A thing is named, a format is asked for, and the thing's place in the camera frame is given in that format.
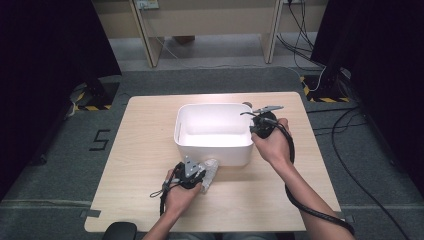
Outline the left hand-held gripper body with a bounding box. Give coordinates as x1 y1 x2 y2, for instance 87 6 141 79
172 155 206 191

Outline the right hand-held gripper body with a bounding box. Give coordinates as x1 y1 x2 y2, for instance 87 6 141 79
250 105 285 140

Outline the white plastic bag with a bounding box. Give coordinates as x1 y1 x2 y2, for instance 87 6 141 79
198 158 220 195

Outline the white plastic bin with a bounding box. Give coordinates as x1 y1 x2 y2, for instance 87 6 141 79
173 102 255 167

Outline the person's left hand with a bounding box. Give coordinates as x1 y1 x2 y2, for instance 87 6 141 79
164 168 203 219

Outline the person's right hand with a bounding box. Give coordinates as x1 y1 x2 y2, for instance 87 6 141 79
251 118 292 168

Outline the black stand base hazard tape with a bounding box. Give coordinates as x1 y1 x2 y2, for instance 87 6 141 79
299 73 352 104
70 77 121 112

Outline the black chair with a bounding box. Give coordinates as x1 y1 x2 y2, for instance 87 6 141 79
101 221 139 240

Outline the grey tape strip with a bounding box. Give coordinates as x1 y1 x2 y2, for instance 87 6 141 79
79 208 102 220
333 210 355 224

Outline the black curtain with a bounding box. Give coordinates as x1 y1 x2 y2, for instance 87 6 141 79
310 0 424 198
0 0 122 202

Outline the thick black gripper cable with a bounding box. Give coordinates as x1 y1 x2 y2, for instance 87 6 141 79
239 111 356 236

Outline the thin black strap loop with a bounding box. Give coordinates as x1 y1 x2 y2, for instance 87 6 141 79
149 187 167 199

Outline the white cable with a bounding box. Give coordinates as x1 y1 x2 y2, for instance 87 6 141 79
138 6 183 62
314 65 328 93

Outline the bundle of black cables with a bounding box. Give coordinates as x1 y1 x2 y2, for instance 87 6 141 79
275 0 327 72

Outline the long thin black cable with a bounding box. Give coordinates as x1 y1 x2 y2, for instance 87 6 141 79
330 106 412 240

